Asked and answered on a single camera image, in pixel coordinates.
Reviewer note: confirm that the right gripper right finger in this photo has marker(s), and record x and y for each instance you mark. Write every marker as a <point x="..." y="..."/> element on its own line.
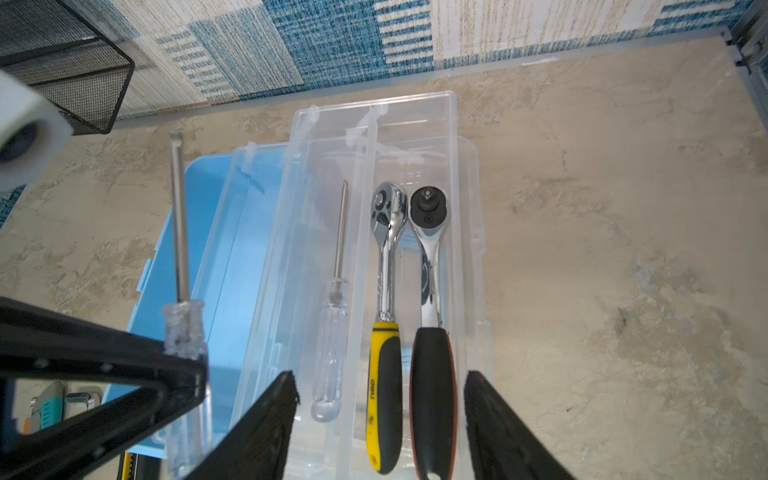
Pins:
<point x="501" y="445"/>

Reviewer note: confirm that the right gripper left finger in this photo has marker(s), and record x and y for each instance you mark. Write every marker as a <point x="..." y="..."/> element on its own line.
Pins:
<point x="257" y="446"/>

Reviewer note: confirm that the teal utility knife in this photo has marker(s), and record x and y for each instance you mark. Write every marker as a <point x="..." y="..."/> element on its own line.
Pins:
<point x="47" y="409"/>

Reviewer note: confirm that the black wire mesh shelf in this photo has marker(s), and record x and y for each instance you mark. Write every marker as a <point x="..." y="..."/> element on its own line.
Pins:
<point x="55" y="50"/>

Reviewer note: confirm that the yellow handled ratchet wrench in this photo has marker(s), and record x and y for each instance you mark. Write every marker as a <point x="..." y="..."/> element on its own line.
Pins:
<point x="384" y="409"/>

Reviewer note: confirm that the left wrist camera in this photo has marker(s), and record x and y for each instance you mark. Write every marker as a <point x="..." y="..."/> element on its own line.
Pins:
<point x="32" y="133"/>

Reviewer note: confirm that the light blue plastic toolbox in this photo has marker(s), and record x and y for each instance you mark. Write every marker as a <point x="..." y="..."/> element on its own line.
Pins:
<point x="351" y="257"/>

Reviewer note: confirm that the small clear handled screwdriver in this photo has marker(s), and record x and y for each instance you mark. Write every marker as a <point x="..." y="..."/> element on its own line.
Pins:
<point x="332" y="331"/>

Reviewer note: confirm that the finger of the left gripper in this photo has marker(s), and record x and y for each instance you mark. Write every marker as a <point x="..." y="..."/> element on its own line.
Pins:
<point x="40" y="343"/>
<point x="75" y="447"/>

